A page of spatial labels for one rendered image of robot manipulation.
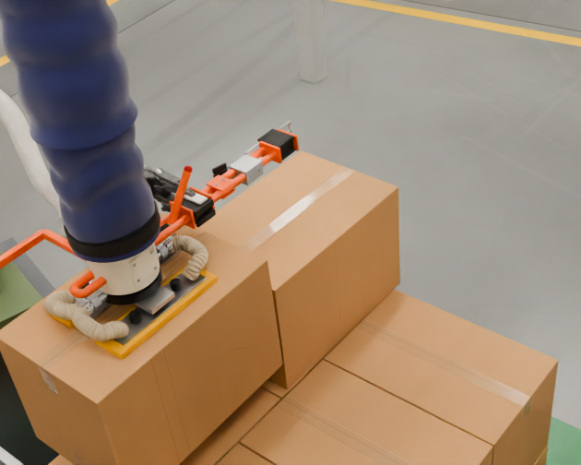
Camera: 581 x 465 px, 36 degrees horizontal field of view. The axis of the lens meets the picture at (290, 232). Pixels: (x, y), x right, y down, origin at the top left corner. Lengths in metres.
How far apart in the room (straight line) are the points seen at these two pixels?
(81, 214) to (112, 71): 0.36
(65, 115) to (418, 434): 1.35
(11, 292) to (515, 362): 1.56
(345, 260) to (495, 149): 2.19
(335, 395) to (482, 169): 2.17
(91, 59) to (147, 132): 3.34
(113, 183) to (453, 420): 1.22
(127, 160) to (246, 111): 3.26
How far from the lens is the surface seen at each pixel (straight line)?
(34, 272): 3.07
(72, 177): 2.03
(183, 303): 2.27
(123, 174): 2.03
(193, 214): 2.34
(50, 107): 1.92
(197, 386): 2.37
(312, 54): 5.39
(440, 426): 2.65
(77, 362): 2.23
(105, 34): 1.89
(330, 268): 2.68
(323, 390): 2.75
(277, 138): 2.57
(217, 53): 5.97
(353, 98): 5.29
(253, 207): 2.81
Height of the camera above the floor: 2.56
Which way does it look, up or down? 37 degrees down
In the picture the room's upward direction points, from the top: 6 degrees counter-clockwise
